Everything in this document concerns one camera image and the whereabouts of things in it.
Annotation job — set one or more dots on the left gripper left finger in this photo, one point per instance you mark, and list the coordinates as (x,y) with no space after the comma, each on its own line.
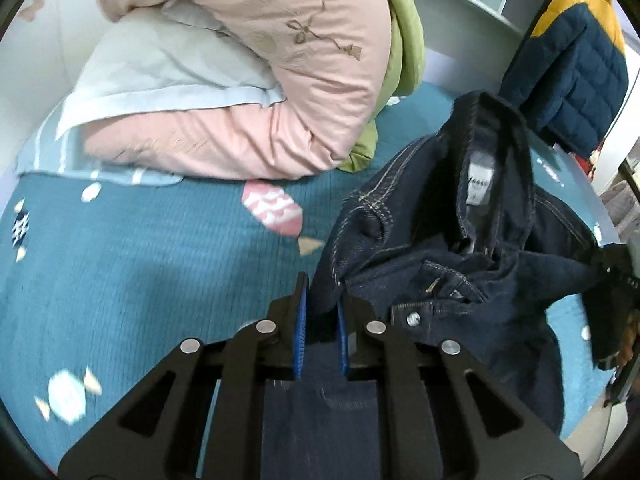
(199,413)

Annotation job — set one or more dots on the green quilt lining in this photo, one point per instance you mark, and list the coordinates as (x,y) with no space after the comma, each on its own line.
(403,76)

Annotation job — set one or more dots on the light blue pillow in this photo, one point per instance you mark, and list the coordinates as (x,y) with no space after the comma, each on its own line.
(171,57)

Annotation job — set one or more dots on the dark blue denim jacket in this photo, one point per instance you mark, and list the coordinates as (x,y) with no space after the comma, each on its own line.
(452,239)

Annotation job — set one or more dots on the white bed headboard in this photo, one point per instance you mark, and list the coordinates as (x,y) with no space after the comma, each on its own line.
(470,43)

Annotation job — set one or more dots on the pink folded quilt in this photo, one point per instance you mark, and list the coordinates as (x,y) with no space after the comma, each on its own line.
(330,59)

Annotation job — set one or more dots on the teal quilted bedspread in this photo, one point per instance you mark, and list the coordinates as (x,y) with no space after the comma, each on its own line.
(101,290)

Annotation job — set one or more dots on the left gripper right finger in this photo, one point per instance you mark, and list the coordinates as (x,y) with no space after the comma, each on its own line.
(441,415)

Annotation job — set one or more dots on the navy yellow puffer jacket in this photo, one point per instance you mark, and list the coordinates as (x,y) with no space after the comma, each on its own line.
(569,76)

